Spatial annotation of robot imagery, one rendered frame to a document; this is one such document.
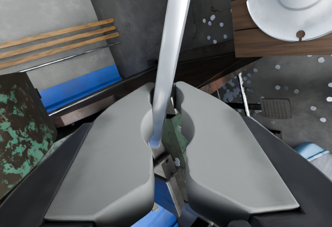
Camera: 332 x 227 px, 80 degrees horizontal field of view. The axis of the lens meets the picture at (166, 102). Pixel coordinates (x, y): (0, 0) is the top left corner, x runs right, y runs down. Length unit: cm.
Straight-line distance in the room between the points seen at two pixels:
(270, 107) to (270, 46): 38
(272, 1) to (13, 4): 175
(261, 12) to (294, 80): 50
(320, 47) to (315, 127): 59
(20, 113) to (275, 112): 93
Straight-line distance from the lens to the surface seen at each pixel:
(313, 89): 113
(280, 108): 101
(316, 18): 69
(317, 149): 52
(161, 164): 74
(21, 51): 175
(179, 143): 70
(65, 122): 101
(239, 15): 75
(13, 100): 48
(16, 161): 45
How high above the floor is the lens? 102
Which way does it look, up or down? 37 degrees down
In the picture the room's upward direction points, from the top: 122 degrees counter-clockwise
